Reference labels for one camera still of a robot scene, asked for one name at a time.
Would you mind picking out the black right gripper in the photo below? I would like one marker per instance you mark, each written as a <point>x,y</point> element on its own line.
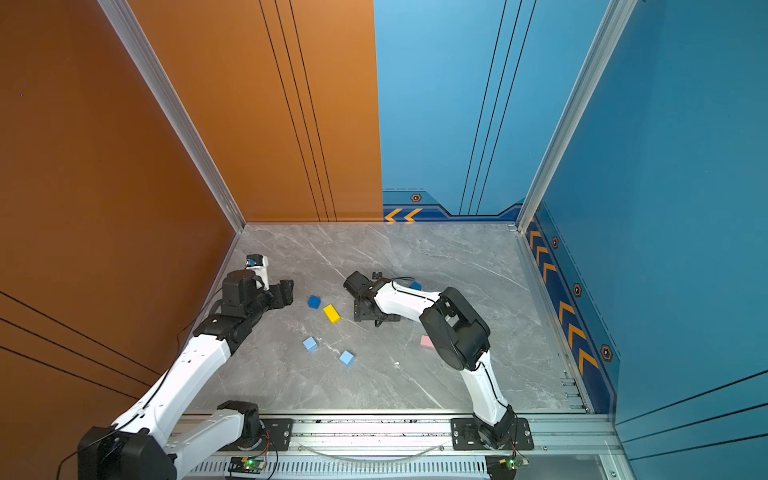
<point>360,314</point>

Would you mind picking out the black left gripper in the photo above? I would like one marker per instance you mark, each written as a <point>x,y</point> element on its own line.
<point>282,294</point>

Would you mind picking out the light blue wood cube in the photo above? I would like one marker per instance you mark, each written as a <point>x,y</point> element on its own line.
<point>346,358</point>

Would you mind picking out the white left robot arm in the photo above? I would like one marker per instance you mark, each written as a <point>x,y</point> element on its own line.
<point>139,445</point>

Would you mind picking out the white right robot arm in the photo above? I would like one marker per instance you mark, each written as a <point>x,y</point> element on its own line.
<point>460,336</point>

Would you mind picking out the yellow wood block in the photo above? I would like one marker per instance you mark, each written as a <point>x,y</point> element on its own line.
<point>332,314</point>

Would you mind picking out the pink wood block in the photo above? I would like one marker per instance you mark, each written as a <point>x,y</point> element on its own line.
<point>426,342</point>

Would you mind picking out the dark blue cube near left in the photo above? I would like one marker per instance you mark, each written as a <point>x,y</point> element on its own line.
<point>314,302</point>

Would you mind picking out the light blue cube left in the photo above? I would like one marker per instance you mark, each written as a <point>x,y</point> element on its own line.
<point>310,344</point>

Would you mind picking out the left circuit board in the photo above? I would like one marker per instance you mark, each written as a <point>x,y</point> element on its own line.
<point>246,465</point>

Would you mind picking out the circuit board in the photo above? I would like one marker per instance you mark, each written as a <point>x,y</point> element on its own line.
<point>514,461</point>
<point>246,465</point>

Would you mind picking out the right circuit board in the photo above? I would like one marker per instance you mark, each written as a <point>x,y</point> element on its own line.
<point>514,461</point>

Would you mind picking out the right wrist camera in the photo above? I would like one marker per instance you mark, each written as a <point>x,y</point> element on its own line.
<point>359,286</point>

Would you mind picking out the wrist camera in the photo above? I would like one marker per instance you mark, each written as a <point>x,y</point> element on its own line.
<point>359,286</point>
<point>259,264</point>

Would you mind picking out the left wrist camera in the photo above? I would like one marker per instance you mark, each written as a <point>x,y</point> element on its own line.
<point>259,264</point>

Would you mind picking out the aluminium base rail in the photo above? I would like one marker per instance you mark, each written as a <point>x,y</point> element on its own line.
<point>427,444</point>

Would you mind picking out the aluminium corner post left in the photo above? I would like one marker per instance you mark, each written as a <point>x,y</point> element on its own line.
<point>129,31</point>

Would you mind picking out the aluminium corner post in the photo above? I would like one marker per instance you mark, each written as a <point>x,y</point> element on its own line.
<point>606,39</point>
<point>129,31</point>

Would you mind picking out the aluminium corner post right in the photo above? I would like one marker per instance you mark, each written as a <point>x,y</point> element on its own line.
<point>606,39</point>

